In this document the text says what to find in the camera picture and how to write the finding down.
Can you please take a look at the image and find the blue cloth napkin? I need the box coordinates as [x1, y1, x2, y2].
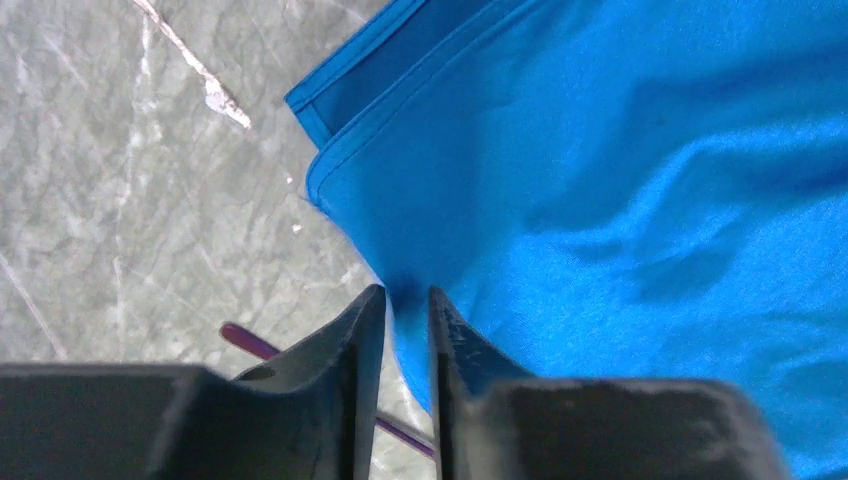
[286, 1, 847, 479]

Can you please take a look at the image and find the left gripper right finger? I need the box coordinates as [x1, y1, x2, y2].
[428, 287, 790, 479]

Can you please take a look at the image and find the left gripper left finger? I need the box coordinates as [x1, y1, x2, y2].
[1, 285, 386, 479]

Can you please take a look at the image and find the purple fork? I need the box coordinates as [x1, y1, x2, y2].
[219, 322, 435, 459]

